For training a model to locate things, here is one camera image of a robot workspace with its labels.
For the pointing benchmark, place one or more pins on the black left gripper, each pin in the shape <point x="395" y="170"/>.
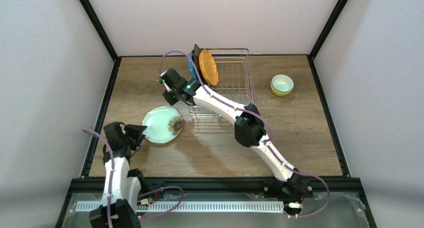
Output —
<point x="133" y="136"/>

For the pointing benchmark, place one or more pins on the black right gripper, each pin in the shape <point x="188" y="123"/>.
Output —
<point x="192" y="59"/>

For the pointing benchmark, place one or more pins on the blue polka dot plate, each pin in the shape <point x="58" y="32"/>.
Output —
<point x="191" y="66"/>

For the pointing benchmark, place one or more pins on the pale green flower plate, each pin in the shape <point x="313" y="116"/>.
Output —
<point x="163" y="124"/>

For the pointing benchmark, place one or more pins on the orange polka dot plate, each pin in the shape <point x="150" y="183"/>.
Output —
<point x="208" y="67"/>

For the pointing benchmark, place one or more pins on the black floral square plate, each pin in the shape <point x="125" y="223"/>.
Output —
<point x="196" y="52"/>

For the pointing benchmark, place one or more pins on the metal wire dish rack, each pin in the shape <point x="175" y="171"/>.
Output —
<point x="234" y="68"/>

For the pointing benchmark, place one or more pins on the yellow green bowl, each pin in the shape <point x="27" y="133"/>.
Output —
<point x="281" y="89"/>

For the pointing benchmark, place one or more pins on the pale green glass bowl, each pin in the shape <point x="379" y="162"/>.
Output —
<point x="281" y="78"/>

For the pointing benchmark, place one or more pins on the small clear plastic cup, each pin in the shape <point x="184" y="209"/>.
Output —
<point x="228" y="96"/>

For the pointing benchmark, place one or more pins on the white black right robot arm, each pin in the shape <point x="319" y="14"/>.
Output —
<point x="249" y="126"/>

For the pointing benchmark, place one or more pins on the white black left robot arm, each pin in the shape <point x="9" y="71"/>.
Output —
<point x="122" y="184"/>

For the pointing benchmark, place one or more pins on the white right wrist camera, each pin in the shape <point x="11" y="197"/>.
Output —
<point x="163" y="82"/>

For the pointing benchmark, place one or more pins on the black aluminium frame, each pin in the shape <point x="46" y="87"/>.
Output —
<point x="217" y="185"/>

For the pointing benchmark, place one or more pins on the white slotted cable duct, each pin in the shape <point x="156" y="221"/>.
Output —
<point x="213" y="206"/>

